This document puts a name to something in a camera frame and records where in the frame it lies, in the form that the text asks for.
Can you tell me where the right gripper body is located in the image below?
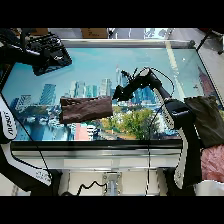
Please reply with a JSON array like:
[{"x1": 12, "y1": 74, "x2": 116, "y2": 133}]
[{"x1": 112, "y1": 77, "x2": 145, "y2": 102}]

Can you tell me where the brown T-shirt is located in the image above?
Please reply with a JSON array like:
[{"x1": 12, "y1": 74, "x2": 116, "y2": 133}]
[{"x1": 58, "y1": 95, "x2": 115, "y2": 125}]

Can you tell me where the cardboard box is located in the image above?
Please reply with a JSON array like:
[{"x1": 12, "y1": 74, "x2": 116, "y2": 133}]
[{"x1": 80, "y1": 28, "x2": 109, "y2": 40}]

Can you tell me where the dark olive garment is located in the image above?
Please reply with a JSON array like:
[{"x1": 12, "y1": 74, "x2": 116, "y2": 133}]
[{"x1": 184, "y1": 95, "x2": 224, "y2": 149}]

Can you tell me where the pink garment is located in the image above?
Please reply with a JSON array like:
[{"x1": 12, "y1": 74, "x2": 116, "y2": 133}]
[{"x1": 199, "y1": 143, "x2": 224, "y2": 184}]

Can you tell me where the black cable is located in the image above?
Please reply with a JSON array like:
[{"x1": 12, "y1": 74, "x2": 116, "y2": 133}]
[
  {"x1": 75, "y1": 180, "x2": 110, "y2": 197},
  {"x1": 145, "y1": 66, "x2": 176, "y2": 197}
]

